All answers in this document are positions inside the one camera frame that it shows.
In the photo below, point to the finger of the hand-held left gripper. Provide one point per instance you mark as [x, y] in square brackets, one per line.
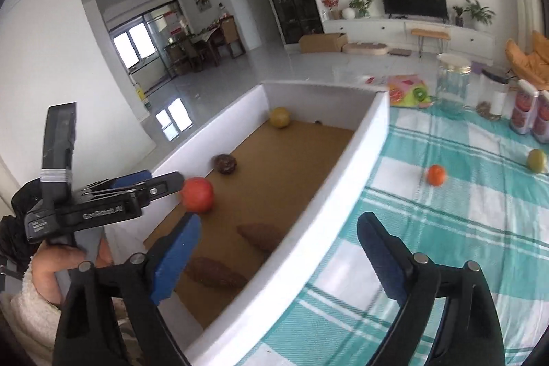
[161, 186]
[131, 179]

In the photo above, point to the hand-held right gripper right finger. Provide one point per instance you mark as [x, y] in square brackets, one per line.
[384, 259]

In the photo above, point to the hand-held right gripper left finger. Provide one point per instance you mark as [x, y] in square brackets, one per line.
[176, 259]

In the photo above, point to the red apple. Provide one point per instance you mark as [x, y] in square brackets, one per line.
[197, 194]

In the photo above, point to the long brown fruit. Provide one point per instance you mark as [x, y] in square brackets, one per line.
[212, 272]

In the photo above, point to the dark wrinkled passion fruit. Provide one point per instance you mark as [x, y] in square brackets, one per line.
[225, 164]

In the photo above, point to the oval brown fruit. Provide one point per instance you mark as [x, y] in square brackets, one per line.
[261, 237]

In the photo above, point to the white cardboard box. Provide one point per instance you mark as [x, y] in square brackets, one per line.
[343, 177]

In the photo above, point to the yellow round fruit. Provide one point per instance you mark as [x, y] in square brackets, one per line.
[280, 117]

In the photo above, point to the person's left forearm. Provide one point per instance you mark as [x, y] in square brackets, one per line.
[30, 319]

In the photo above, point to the person's left hand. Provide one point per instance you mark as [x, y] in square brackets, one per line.
[51, 263]

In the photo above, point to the green checked tablecloth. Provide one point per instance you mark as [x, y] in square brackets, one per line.
[450, 241]

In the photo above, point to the small orange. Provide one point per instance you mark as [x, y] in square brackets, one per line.
[436, 175]

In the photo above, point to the dining table and chairs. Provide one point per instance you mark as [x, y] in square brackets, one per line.
[201, 44]

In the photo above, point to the fruit printed carton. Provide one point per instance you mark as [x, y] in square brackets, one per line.
[407, 91]

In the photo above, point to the yellow-green round fruit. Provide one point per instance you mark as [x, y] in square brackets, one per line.
[536, 160]

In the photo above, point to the glass jar gold lid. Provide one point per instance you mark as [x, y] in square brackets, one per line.
[453, 85]

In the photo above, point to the glass jar black lid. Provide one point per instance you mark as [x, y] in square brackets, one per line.
[495, 96]

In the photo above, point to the pink can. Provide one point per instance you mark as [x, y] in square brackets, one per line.
[542, 117]
[523, 108]

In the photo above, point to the grey floor mat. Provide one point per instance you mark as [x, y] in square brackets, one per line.
[400, 52]

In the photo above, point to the beige pet bed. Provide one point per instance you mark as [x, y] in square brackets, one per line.
[365, 48]

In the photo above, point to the brown cardboard box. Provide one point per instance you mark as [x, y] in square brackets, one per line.
[321, 43]

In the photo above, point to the small wooden stool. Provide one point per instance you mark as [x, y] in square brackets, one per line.
[430, 33]

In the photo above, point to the white television cabinet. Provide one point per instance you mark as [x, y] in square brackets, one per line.
[369, 29]

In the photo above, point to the round white vase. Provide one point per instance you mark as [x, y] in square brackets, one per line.
[348, 12]

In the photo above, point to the orange lounge chair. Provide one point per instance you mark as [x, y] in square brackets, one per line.
[529, 57]

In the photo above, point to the red flowers in vase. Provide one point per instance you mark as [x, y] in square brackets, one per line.
[331, 1]

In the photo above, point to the small potted plant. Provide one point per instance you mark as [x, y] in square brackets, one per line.
[458, 18]

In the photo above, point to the green plant in vase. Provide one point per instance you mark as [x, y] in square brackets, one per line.
[360, 5]

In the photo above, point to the large potted green plant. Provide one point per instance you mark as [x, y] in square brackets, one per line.
[479, 11]

